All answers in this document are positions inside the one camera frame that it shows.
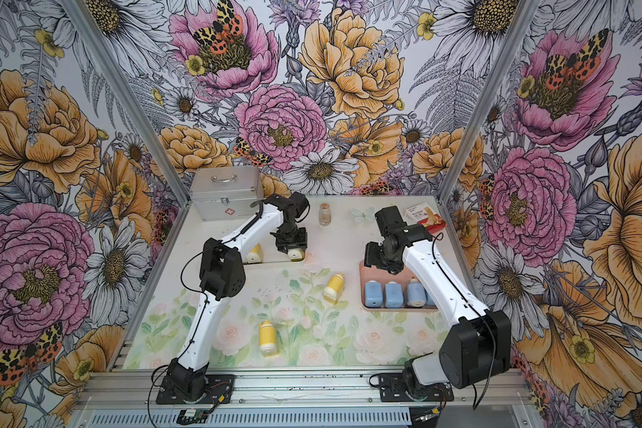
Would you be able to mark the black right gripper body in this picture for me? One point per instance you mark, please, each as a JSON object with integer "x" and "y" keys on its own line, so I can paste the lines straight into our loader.
{"x": 381, "y": 257}

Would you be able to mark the blue pencil sharpener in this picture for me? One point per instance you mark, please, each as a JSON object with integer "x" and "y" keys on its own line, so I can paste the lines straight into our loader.
{"x": 416, "y": 294}
{"x": 430, "y": 303}
{"x": 373, "y": 294}
{"x": 393, "y": 296}

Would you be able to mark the silver metal case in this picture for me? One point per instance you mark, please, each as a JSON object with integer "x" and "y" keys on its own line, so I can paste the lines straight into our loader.
{"x": 226, "y": 192}

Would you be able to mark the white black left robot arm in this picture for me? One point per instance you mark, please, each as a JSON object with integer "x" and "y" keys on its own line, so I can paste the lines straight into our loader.
{"x": 222, "y": 276}

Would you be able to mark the red white small box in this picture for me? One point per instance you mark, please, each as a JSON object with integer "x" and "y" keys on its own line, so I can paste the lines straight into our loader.
{"x": 425, "y": 215}

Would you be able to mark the aluminium rail frame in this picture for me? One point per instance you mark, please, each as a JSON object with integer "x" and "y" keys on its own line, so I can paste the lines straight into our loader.
{"x": 304, "y": 397}

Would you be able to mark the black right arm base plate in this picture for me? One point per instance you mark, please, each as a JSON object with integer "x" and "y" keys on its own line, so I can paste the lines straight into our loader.
{"x": 393, "y": 387}

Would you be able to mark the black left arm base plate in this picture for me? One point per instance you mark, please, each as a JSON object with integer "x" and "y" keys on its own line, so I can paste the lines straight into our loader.
{"x": 209, "y": 390}

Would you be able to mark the white plastic tray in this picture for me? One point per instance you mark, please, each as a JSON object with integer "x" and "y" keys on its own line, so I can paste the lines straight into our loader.
{"x": 267, "y": 254}

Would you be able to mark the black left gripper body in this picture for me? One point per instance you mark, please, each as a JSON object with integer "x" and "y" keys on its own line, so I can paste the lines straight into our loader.
{"x": 291, "y": 237}

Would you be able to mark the pink plastic tray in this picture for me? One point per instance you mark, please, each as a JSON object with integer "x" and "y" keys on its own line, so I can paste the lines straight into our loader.
{"x": 383, "y": 277}

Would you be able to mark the yellow pencil sharpener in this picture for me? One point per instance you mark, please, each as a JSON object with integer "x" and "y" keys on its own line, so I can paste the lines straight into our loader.
{"x": 255, "y": 256}
{"x": 334, "y": 288}
{"x": 267, "y": 338}
{"x": 296, "y": 254}

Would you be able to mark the small glass bottle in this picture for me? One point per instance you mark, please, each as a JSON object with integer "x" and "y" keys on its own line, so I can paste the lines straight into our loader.
{"x": 325, "y": 214}

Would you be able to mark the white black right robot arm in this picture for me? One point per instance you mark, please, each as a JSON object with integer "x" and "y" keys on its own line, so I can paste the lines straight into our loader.
{"x": 478, "y": 345}

